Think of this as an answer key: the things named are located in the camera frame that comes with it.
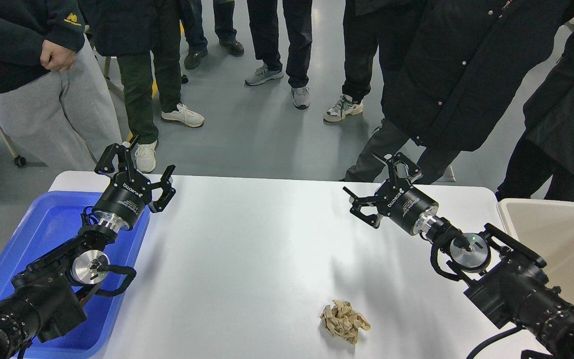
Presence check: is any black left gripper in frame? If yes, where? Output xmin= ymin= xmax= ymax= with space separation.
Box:
xmin=92 ymin=143 xmax=177 ymax=232

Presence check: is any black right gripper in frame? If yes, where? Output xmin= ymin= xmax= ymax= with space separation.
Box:
xmin=342 ymin=152 xmax=439 ymax=235

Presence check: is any brown paper ball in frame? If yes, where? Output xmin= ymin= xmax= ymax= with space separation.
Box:
xmin=320 ymin=300 xmax=372 ymax=346

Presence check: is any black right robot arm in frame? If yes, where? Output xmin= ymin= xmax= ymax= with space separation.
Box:
xmin=349 ymin=153 xmax=574 ymax=359

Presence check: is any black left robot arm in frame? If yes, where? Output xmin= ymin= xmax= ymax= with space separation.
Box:
xmin=0 ymin=142 xmax=177 ymax=359

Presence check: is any bystander clenched hand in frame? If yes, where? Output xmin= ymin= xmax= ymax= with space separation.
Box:
xmin=40 ymin=39 xmax=77 ymax=72

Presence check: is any blue plastic bin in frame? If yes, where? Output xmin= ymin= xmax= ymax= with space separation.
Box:
xmin=0 ymin=191 xmax=124 ymax=359

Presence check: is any person in long black coat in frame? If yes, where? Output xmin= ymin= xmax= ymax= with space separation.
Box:
xmin=343 ymin=0 xmax=574 ymax=184

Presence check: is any person in dark green trousers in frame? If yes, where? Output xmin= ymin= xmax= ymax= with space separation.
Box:
xmin=79 ymin=0 xmax=205 ymax=173

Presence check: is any person in grey sweatpants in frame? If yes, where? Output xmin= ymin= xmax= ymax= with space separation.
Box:
xmin=0 ymin=0 xmax=121 ymax=171

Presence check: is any person with white green sneaker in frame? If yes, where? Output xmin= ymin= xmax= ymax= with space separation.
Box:
xmin=323 ymin=0 xmax=417 ymax=123

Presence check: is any beige plastic bin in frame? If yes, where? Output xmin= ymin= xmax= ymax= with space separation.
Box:
xmin=497 ymin=198 xmax=574 ymax=304

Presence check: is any person in blue jeans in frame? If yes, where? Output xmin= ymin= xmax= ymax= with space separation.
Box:
xmin=180 ymin=0 xmax=245 ymax=70

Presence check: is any person in black at right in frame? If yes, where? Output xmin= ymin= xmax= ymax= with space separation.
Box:
xmin=496 ymin=32 xmax=574 ymax=202

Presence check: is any person with grey sneakers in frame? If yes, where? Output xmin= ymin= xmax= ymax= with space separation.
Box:
xmin=244 ymin=0 xmax=313 ymax=110

